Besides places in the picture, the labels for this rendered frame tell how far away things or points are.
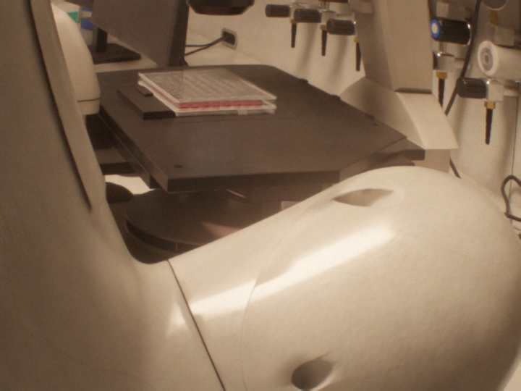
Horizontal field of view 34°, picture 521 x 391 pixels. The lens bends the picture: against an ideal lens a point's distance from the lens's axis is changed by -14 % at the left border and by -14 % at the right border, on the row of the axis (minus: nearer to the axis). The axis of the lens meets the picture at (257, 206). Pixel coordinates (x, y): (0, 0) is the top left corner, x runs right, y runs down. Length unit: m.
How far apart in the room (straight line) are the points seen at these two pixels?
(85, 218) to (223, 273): 0.05
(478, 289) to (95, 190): 0.12
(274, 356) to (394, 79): 0.63
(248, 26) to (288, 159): 1.62
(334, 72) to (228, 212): 0.98
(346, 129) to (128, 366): 0.49
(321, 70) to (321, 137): 1.18
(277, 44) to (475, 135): 0.80
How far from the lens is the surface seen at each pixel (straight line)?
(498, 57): 1.24
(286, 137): 0.70
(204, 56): 2.23
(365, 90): 0.95
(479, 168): 1.40
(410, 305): 0.28
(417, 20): 0.89
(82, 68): 0.71
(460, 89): 1.23
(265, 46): 2.16
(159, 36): 1.15
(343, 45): 1.80
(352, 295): 0.28
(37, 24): 0.26
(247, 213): 0.89
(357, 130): 0.74
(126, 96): 0.79
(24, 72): 0.25
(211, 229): 0.84
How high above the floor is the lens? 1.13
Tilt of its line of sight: 19 degrees down
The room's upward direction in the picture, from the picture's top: 4 degrees clockwise
